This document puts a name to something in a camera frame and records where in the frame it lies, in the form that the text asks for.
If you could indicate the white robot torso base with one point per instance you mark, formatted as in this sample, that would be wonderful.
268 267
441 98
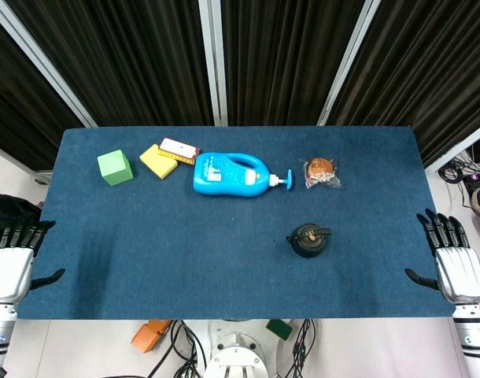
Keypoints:
240 350

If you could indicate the white curtain frame post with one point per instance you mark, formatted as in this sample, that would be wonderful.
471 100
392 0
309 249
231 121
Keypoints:
460 149
213 59
348 59
39 59

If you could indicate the black curtain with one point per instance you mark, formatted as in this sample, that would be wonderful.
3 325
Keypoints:
263 59

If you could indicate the bagged brown bun snack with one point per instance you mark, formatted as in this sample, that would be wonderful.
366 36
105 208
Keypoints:
322 172

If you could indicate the yellow sponge block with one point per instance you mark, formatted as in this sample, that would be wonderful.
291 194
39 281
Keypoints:
158 161

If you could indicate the blue table cloth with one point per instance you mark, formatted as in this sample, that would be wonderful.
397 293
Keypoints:
232 244

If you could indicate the green cube block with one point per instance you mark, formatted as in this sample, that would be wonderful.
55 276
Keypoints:
115 167

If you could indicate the green foot pedal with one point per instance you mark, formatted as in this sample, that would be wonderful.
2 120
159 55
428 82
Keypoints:
280 328

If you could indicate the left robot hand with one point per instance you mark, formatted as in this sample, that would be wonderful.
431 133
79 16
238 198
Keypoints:
9 267

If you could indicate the orange foot pedal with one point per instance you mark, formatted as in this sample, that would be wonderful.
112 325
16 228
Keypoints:
149 336

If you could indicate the black object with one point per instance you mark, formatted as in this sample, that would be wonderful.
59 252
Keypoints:
310 241

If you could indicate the blue pump detergent bottle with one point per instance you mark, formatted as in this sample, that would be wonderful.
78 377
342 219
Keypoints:
234 174

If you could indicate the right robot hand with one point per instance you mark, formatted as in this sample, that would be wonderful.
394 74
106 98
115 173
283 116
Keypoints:
458 271

